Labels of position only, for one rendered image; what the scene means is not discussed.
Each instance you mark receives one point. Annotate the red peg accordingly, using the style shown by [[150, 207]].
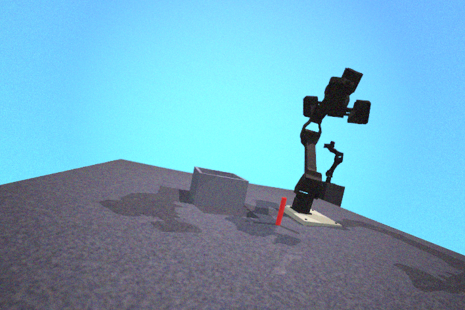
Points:
[[281, 211]]

